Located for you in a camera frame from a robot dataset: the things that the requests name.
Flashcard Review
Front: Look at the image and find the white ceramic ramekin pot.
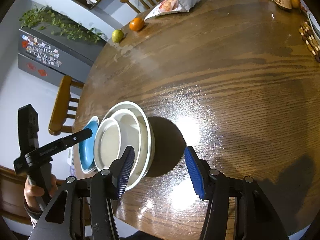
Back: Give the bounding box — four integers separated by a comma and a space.
94, 118, 121, 171

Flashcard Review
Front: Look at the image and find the beaded wooden trivet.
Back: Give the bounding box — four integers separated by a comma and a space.
298, 21, 319, 63

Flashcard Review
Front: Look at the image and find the large square patterned plate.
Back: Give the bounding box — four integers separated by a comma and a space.
78, 115, 100, 175

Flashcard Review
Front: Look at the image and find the person's left hand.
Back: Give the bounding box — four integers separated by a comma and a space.
24, 174, 57, 212

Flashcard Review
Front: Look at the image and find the medium white bowl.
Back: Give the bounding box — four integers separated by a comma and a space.
111, 109, 143, 173

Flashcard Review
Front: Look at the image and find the white snack bag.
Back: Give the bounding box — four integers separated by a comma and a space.
144, 0, 200, 20

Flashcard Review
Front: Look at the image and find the white dish on trivet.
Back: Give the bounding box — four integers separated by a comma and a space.
307, 11, 320, 43

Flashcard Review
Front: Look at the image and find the large white speckled bowl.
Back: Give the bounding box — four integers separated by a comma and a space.
103, 101, 155, 191

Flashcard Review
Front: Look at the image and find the grey refrigerator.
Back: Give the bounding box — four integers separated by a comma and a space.
17, 26, 106, 86

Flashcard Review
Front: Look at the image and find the hanging green vine plant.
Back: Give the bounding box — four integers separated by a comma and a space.
19, 7, 107, 43

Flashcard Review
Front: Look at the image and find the green pear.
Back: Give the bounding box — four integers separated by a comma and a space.
111, 29, 124, 43

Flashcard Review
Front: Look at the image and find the orange tangerine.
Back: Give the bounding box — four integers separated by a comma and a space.
129, 17, 145, 32

